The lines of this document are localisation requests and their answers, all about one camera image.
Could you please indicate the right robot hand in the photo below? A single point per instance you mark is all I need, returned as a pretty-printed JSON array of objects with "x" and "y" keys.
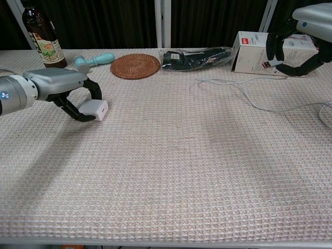
[{"x": 315, "y": 23}]

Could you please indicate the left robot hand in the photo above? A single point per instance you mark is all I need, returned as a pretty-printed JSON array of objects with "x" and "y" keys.
[{"x": 57, "y": 83}]

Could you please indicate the white USB wall charger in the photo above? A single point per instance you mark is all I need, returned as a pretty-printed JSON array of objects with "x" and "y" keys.
[{"x": 96, "y": 109}]

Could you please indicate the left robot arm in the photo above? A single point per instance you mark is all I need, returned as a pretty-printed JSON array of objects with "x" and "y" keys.
[{"x": 13, "y": 93}]

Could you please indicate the brown glass bottle with label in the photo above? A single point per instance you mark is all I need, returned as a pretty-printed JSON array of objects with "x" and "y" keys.
[{"x": 50, "y": 53}]

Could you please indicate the teal handheld massager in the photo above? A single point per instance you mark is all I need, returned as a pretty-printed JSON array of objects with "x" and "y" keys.
[{"x": 101, "y": 59}]

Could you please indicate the white cardboard product box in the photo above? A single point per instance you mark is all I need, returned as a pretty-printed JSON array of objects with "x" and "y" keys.
[{"x": 249, "y": 57}]

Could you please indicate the black pleated curtain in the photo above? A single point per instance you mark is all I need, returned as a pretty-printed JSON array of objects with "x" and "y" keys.
[{"x": 103, "y": 23}]

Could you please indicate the round woven rattan coaster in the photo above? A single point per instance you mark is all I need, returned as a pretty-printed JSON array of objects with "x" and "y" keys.
[{"x": 135, "y": 66}]

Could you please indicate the black item in plastic bag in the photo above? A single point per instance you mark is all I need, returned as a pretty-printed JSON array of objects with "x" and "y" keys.
[{"x": 192, "y": 61}]

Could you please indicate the beige waffle weave tablecloth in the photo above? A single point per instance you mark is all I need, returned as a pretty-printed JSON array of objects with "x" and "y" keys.
[{"x": 155, "y": 181}]

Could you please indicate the white metal frame post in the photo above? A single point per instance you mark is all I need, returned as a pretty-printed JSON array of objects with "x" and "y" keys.
[
  {"x": 162, "y": 23},
  {"x": 18, "y": 15},
  {"x": 267, "y": 15}
]

